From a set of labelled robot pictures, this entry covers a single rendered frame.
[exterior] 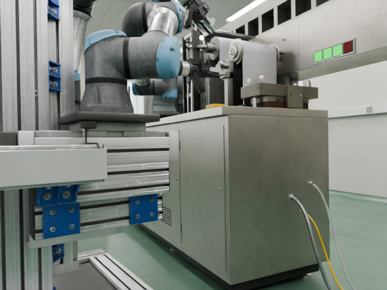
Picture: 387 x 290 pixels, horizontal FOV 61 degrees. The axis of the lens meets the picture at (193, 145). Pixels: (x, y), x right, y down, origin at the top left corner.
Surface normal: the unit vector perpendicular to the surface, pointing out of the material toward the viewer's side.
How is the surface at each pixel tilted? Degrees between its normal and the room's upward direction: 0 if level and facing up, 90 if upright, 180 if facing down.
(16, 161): 90
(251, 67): 90
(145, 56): 102
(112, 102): 72
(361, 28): 90
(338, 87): 90
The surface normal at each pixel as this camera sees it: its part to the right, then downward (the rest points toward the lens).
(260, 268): 0.45, 0.00
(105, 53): 0.00, 0.00
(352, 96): -0.89, 0.02
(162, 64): 0.05, 0.55
